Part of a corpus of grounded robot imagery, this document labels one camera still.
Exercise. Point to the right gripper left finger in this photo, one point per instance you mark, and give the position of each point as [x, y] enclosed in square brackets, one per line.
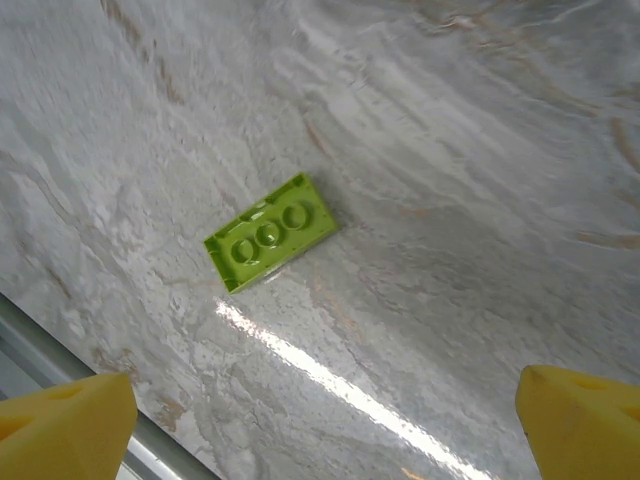
[60, 435]

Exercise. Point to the wide aluminium base rail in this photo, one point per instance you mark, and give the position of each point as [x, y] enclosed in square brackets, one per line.
[25, 350]

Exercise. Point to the green lego brick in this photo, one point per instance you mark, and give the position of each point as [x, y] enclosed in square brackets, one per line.
[270, 235]

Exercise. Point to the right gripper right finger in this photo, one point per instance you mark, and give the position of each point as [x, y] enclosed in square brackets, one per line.
[585, 435]

